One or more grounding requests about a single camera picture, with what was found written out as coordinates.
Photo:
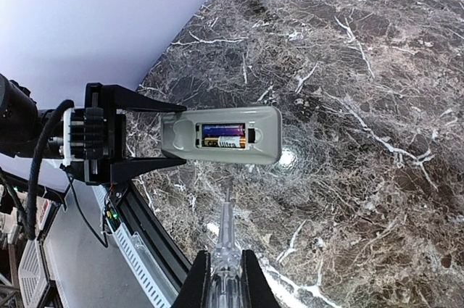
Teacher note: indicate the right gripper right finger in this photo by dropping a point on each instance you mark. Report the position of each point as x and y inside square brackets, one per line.
[255, 291]

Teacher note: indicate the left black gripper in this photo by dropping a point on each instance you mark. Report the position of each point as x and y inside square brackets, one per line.
[113, 169]

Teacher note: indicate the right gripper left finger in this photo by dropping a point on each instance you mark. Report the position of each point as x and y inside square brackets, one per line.
[194, 291]

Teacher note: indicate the clear handle screwdriver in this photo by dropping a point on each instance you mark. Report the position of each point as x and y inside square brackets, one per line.
[225, 284]

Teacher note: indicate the gold GP Ultra battery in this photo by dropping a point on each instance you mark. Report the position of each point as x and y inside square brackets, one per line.
[227, 142]

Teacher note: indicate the white AC remote control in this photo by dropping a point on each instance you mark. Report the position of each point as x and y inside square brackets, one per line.
[246, 135]

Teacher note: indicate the AA battery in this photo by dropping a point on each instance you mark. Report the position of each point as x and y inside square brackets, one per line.
[215, 130]

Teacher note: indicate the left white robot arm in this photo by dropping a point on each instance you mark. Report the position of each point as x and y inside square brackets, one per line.
[28, 132]

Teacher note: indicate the background lab equipment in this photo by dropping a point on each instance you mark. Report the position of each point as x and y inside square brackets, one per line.
[27, 274]

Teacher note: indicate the white slotted cable duct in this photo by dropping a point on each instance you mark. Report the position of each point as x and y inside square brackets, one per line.
[146, 271]

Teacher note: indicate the black front table rail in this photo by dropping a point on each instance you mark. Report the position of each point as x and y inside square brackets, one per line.
[139, 219]

